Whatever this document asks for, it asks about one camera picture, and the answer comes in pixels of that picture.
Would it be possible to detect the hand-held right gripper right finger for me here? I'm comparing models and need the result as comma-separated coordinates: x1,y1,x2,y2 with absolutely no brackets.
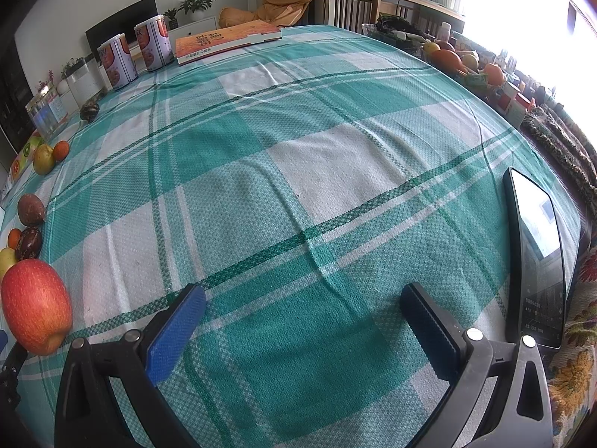
400,282,553,448

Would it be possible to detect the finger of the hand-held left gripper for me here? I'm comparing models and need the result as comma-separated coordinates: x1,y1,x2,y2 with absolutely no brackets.
0,330,29,411

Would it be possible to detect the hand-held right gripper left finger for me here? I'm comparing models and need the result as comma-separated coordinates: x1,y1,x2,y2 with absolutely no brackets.
53,284,207,448

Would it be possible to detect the yellow round fruit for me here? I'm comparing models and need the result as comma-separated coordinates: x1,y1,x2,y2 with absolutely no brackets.
32,144,57,176

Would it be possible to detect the large red apple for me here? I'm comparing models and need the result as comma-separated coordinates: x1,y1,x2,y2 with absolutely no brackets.
1,259,74,356

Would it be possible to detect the pale yellow fruit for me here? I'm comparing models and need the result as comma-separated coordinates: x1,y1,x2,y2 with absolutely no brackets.
0,247,18,281

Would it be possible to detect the black smartphone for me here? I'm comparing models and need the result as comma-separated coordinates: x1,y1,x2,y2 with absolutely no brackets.
503,167,568,350

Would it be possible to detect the dark purple passion fruit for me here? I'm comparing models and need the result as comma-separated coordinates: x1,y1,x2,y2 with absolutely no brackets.
15,227,44,261

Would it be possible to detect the floral cloth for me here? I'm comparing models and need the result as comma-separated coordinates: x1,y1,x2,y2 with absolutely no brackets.
545,243,597,432

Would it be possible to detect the reddish brown passion fruit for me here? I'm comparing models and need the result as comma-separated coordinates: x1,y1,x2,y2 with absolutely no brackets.
18,193,47,227

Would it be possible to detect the green plaid tablecloth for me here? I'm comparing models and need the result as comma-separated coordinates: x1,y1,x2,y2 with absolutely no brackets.
0,25,584,448

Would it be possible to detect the fruit print box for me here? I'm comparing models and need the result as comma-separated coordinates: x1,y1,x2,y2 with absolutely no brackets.
8,131,47,184

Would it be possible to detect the dark patterned cloth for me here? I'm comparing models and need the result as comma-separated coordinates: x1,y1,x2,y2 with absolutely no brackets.
520,102,597,190

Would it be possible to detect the white orange carton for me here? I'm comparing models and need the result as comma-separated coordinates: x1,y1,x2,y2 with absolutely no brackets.
494,82,537,125

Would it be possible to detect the clear glass jar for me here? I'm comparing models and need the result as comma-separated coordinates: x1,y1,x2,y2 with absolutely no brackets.
25,88,71,139

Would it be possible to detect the medium orange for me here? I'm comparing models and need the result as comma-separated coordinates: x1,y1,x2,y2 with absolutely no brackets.
482,63,506,86

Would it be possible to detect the dark cabinet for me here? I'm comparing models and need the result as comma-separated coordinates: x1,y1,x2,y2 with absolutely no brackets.
0,42,36,165

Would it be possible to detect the clear plastic container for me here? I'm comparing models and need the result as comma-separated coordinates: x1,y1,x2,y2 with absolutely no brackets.
65,58,104,104

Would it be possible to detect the large orange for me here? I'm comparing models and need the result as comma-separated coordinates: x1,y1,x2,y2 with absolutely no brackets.
431,49,467,76

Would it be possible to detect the white vase green plant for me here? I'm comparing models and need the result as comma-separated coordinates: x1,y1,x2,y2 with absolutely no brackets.
55,57,88,96

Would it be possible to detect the white red food can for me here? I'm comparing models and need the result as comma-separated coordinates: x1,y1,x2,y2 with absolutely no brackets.
134,15,174,74
97,32,139,92

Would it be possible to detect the orange book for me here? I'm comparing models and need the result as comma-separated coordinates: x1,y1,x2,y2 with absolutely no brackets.
175,21,283,66

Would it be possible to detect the black bag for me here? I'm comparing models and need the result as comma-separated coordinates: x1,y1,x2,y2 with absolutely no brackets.
375,14,423,41

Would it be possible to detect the white television cabinet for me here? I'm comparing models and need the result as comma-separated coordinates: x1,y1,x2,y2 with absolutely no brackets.
178,15,219,34

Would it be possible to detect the black television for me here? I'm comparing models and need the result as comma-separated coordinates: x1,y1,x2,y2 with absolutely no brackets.
85,0,159,50

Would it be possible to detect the wooden desk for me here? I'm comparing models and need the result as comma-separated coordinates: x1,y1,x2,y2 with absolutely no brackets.
377,0,467,34

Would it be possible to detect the large potted plant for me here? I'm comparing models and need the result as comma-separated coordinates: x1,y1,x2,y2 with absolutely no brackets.
176,0,219,22

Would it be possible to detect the wooden chair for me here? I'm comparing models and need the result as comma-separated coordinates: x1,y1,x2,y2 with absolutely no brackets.
323,0,379,34

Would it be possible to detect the orange beanbag chair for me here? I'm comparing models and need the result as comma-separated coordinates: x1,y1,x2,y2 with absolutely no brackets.
219,0,319,29

